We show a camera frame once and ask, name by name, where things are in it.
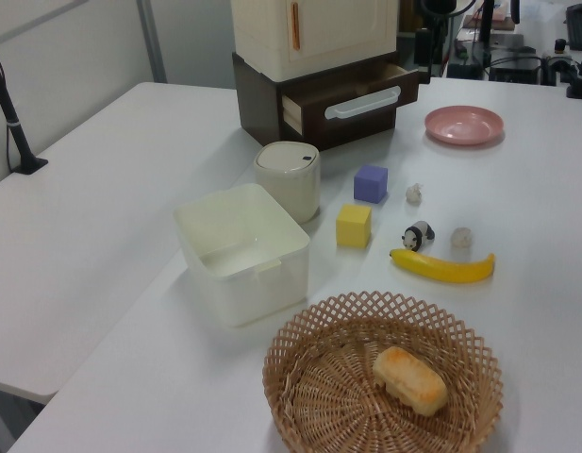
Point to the black rectangular box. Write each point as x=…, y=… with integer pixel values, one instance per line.
x=423, y=52

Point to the cream open plastic container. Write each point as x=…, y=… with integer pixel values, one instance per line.
x=253, y=292

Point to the yellow foam cube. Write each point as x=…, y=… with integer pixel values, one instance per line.
x=352, y=229

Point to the beige mini trash can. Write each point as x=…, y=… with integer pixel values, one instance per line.
x=290, y=189

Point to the black camera stand pole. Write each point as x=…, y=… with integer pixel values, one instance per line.
x=12, y=122

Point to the black desk equipment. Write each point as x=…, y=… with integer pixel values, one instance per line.
x=514, y=68

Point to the yellow toy banana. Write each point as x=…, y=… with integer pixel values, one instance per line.
x=441, y=269

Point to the toy bread loaf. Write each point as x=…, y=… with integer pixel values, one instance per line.
x=408, y=382

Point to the purple foam cube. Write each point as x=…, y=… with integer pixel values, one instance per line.
x=370, y=186

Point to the crumpled paper ball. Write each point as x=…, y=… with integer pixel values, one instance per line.
x=460, y=238
x=414, y=194

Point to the small panda figurine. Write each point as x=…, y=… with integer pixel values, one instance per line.
x=419, y=235

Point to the dark brown wooden cabinet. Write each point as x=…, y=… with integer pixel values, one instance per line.
x=255, y=108

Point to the woven wicker basket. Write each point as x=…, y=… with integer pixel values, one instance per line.
x=328, y=391

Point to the pink plastic plate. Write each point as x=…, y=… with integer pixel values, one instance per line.
x=462, y=123

